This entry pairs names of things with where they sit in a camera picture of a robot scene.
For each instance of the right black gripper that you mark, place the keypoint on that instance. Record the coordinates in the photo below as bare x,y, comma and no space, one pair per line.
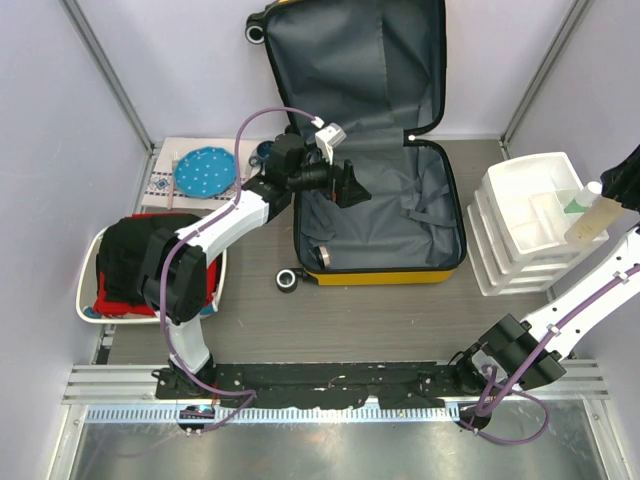
623,183

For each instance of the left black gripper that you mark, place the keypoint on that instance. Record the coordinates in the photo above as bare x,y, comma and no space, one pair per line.
342,184

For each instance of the green white tube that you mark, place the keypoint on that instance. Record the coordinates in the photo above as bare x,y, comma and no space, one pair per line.
584,199

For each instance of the clear amber bottle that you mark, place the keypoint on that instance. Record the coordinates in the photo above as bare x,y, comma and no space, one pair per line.
598,217

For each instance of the small round silver tin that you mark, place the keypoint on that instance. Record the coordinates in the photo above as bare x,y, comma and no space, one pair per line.
322,256

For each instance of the white plastic drawer organizer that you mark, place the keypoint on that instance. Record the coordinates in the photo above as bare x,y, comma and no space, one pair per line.
517,222

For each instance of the yellow Pikachu hard suitcase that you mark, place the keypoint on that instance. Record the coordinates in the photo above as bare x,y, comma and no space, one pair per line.
378,70

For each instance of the white square tray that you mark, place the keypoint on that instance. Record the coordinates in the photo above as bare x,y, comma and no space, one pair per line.
87,294

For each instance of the red item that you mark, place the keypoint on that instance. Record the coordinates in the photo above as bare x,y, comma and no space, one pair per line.
120,305

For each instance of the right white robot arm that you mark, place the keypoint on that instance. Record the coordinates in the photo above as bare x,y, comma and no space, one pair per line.
525,354

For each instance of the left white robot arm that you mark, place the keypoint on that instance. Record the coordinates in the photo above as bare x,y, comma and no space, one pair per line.
173,279

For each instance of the dark blue ceramic cup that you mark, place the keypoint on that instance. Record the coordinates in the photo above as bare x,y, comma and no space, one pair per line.
260,154

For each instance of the blue polka dot plate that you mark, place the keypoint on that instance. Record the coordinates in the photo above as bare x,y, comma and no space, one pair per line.
205,172

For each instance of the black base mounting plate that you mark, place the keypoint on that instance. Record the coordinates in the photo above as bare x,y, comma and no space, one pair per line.
327,386

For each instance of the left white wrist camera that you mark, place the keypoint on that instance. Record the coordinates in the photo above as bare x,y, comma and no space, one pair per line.
327,137

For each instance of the white slotted cable duct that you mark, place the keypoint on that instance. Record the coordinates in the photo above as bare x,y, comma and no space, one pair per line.
185,414

